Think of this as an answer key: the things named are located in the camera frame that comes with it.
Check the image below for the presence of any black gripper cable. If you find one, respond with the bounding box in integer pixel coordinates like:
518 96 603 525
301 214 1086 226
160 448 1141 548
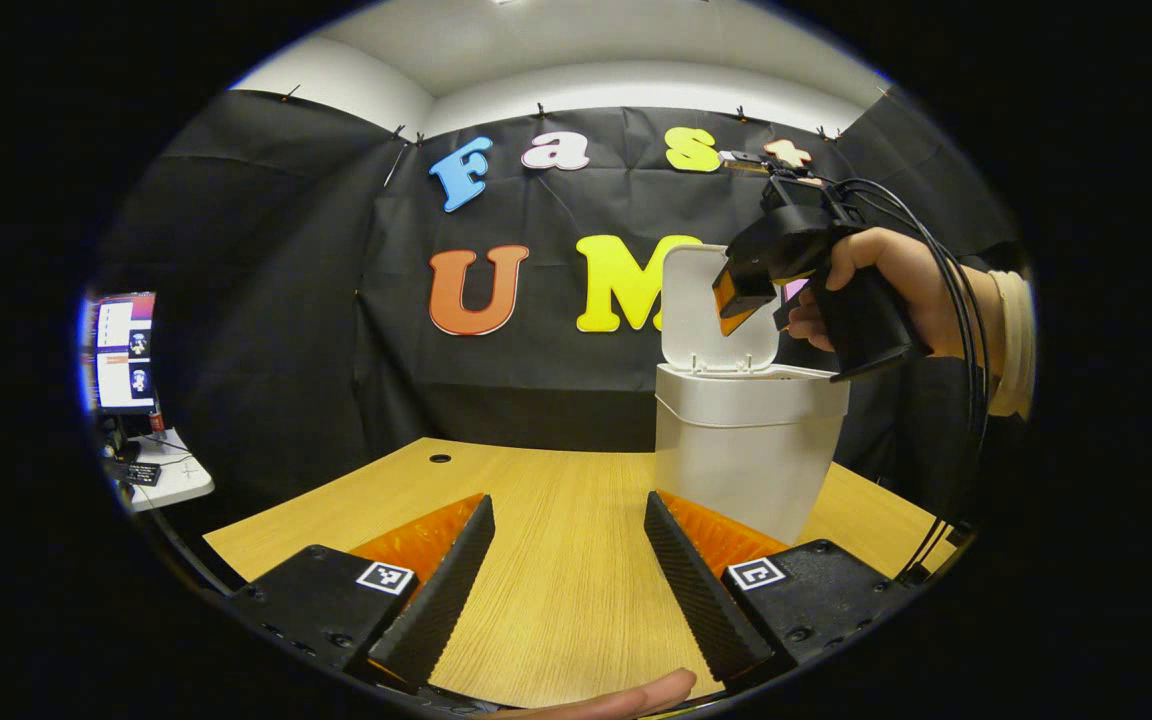
836 185 977 577
841 178 992 581

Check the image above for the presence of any white desktop garbage bin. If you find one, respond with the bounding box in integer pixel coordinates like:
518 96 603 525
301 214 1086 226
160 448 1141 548
654 243 850 546

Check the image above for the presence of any wooden desktop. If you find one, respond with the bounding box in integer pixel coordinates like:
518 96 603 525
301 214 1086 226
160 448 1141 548
202 437 957 709

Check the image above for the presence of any computer monitor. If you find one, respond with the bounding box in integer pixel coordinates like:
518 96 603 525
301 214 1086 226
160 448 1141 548
84 292 159 416

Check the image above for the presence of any white side table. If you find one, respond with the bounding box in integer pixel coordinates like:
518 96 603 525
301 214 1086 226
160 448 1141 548
106 428 215 513

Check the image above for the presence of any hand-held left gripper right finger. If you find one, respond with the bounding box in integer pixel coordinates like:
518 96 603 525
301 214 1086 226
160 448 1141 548
643 490 922 691

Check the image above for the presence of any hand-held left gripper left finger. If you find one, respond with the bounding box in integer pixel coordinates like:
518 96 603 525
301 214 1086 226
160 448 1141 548
226 493 497 691

